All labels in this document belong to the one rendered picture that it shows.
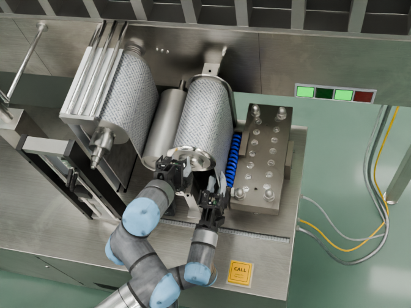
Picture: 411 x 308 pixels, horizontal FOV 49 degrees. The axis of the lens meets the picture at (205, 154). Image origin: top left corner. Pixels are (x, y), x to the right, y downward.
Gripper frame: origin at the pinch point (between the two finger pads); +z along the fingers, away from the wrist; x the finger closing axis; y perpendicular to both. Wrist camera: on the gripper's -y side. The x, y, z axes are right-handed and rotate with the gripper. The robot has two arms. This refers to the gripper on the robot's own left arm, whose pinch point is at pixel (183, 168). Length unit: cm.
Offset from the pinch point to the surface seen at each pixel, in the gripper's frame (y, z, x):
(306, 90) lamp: 18.0, 32.4, -31.7
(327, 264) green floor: -87, 92, -51
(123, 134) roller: 8.4, -0.4, 18.3
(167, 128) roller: 6.9, 13.0, 9.3
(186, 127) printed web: 10.6, 5.7, 1.0
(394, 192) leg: -51, 112, -80
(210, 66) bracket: 24.9, 25.6, -1.1
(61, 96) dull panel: 4, 46, 66
